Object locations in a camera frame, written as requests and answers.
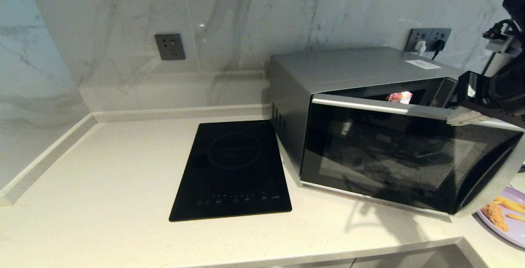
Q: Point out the french fry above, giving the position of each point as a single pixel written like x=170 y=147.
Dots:
x=517 y=217
x=516 y=207
x=503 y=199

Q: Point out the dark grey wall socket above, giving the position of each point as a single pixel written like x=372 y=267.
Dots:
x=170 y=47
x=412 y=35
x=445 y=34

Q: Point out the fried chicken piece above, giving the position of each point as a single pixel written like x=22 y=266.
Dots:
x=494 y=215

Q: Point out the white power plug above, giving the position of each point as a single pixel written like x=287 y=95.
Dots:
x=420 y=48

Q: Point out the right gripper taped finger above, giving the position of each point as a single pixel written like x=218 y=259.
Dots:
x=467 y=117

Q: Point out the lilac plate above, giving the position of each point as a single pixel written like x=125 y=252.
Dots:
x=517 y=235

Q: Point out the white paper sticker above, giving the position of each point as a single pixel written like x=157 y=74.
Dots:
x=423 y=64

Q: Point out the black power plug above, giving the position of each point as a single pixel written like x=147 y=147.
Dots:
x=439 y=46

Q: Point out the grey cabinet door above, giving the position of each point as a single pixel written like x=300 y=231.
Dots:
x=410 y=260
x=328 y=264

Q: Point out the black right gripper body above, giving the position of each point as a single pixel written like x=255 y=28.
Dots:
x=500 y=91

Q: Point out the black induction cooktop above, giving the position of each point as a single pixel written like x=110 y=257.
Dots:
x=233 y=169

